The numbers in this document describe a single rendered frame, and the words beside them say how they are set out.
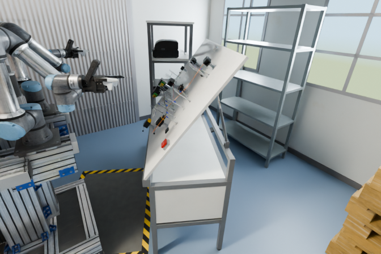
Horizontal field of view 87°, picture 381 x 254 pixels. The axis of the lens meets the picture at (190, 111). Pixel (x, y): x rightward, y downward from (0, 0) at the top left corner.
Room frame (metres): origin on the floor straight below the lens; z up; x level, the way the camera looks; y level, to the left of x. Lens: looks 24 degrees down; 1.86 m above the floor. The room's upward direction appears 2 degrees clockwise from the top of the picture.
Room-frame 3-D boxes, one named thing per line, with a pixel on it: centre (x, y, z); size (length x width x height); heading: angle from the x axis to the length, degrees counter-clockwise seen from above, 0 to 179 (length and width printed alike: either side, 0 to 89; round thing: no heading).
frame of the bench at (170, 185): (1.67, 0.05, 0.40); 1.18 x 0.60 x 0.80; 8
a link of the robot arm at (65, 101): (0.97, 0.65, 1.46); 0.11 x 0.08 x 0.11; 9
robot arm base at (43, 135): (1.04, 0.93, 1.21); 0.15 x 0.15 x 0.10
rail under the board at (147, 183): (1.63, 0.36, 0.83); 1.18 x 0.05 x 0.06; 8
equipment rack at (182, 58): (2.58, 0.29, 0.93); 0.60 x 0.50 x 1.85; 8
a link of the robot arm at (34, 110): (1.03, 0.93, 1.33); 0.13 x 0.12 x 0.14; 9
